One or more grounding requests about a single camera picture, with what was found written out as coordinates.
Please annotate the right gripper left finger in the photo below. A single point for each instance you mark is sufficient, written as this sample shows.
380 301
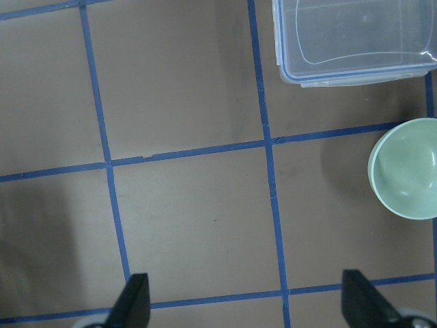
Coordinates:
133 307

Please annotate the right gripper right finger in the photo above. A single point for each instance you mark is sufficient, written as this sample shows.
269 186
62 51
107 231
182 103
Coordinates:
362 305

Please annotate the green bowl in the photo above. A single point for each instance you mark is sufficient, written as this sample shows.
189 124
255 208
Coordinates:
402 169

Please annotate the clear plastic container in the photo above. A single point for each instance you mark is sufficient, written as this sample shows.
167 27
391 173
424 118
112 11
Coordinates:
350 43

